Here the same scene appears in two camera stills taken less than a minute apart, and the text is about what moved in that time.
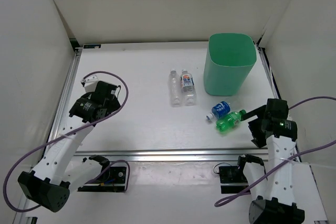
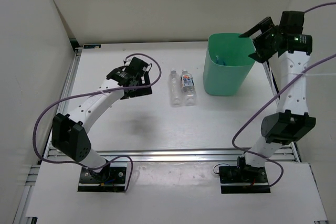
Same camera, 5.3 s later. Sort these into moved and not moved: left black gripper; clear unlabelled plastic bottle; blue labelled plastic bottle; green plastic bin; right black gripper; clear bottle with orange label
Moved: right black gripper; blue labelled plastic bottle; left black gripper
Not moved: clear unlabelled plastic bottle; clear bottle with orange label; green plastic bin
